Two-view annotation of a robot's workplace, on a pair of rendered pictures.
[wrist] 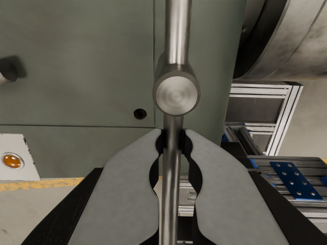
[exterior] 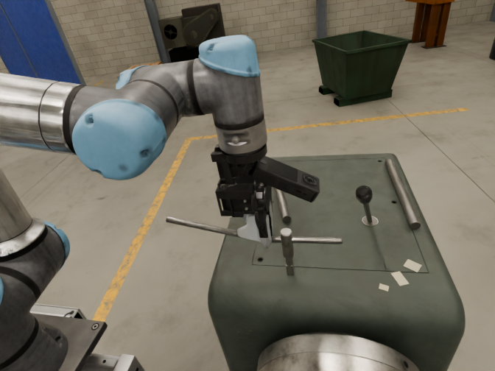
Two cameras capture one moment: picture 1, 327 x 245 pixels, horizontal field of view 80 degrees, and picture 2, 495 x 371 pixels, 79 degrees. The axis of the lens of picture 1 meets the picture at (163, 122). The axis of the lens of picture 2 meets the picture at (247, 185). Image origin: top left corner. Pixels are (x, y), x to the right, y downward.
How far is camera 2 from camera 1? 0.52 m
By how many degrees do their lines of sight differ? 53
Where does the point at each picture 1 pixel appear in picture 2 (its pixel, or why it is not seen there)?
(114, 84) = (277, 251)
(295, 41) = (290, 350)
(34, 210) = (108, 228)
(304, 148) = not seen: outside the picture
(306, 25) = (300, 350)
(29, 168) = not seen: hidden behind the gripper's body
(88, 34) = (298, 246)
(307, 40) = (290, 358)
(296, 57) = (279, 361)
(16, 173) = not seen: hidden behind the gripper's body
